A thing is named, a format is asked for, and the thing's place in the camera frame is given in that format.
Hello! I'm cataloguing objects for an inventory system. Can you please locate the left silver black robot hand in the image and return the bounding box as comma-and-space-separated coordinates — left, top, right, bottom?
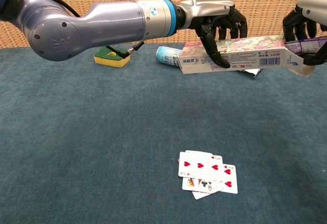
176, 0, 248, 69

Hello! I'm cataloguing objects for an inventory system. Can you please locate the seven of hearts card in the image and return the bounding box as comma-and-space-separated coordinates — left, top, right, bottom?
219, 164, 239, 194

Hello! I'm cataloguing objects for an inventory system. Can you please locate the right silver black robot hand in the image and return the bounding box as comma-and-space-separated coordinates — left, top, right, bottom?
283, 0, 327, 67

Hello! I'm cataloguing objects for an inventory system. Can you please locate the green yellow sponge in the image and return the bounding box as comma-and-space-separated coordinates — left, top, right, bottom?
94, 46, 131, 68

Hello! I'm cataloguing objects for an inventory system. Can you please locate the three of hearts card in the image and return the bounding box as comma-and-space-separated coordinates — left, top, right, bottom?
178, 151, 223, 181

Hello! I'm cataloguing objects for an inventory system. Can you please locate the purple white toothpaste tube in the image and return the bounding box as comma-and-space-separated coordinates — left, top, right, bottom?
285, 36, 327, 55

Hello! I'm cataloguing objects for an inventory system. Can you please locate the light blue drink can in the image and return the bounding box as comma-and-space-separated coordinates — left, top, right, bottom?
155, 46, 183, 68

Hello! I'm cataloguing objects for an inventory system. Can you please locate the clubs face playing card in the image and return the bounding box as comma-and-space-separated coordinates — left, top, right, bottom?
181, 177, 223, 193

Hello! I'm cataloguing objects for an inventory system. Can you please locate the floral toothpaste carton box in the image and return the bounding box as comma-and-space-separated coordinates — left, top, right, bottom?
178, 35, 314, 78

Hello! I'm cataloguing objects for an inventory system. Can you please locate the mostly hidden playing card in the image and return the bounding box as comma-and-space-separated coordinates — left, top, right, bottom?
185, 150, 214, 158
192, 190, 213, 201

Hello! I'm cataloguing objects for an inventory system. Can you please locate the blue felt table cover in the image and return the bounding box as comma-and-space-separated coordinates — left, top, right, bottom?
0, 39, 327, 224

